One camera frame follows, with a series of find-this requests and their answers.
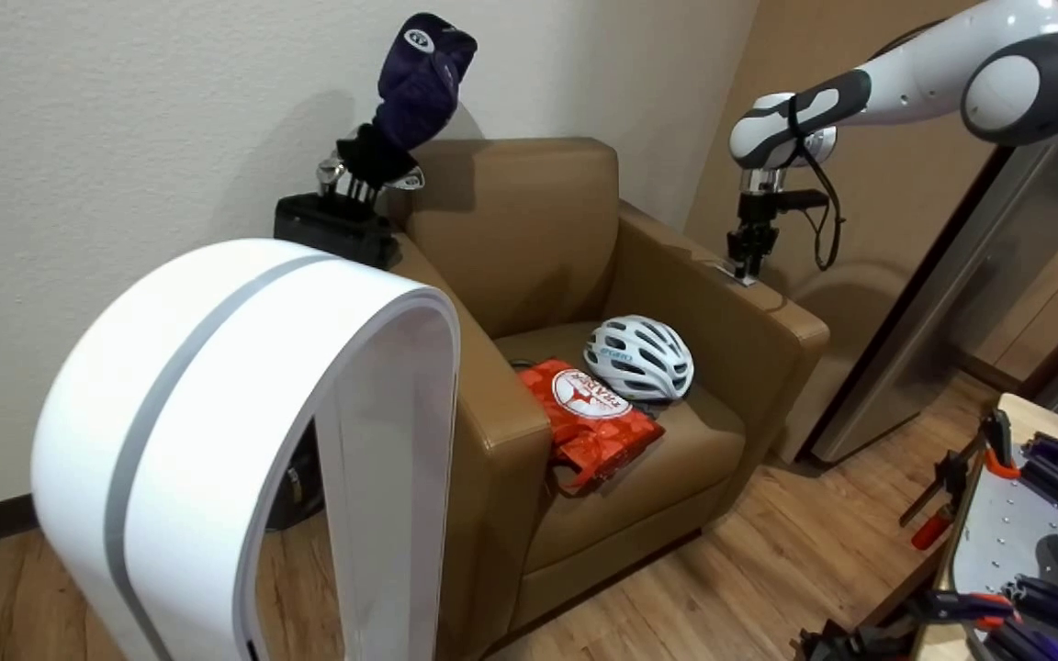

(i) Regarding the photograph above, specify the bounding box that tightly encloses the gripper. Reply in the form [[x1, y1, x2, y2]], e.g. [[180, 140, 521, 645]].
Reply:
[[727, 191, 780, 278]]

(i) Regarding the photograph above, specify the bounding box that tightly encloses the white bicycle helmet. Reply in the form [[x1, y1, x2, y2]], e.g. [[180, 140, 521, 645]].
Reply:
[[582, 315, 696, 403]]

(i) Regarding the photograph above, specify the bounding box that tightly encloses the stainless steel refrigerator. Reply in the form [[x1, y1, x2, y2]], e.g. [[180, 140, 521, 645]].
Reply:
[[808, 138, 1058, 465]]

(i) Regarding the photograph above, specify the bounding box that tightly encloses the brown leather armchair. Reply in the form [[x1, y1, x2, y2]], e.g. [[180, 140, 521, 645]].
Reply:
[[389, 138, 831, 661]]

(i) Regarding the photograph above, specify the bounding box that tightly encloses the red printed bag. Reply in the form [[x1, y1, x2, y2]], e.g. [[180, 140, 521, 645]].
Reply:
[[517, 358, 667, 498]]

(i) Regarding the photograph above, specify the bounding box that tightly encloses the orange and black clamp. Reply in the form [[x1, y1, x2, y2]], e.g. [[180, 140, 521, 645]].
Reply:
[[798, 588, 1019, 661], [899, 409, 1019, 553]]

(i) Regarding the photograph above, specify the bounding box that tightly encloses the purple golf club head cover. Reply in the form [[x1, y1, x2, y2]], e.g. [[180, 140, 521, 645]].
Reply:
[[372, 12, 479, 153]]

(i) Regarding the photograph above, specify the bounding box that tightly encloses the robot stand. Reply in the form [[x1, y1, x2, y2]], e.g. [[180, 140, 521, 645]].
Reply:
[[913, 393, 1058, 661]]

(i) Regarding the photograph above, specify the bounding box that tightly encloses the black golf club head cover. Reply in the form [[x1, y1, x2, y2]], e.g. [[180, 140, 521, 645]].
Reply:
[[336, 123, 420, 192]]

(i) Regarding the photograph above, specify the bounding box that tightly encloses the black golf bag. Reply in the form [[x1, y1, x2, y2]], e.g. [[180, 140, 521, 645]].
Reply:
[[266, 188, 402, 532]]

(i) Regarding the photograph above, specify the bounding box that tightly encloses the white arch-shaped appliance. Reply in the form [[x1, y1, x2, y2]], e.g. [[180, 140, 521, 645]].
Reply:
[[30, 238, 462, 661]]

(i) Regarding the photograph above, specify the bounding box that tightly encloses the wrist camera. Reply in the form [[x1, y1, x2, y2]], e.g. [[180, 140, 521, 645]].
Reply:
[[772, 188, 829, 214]]

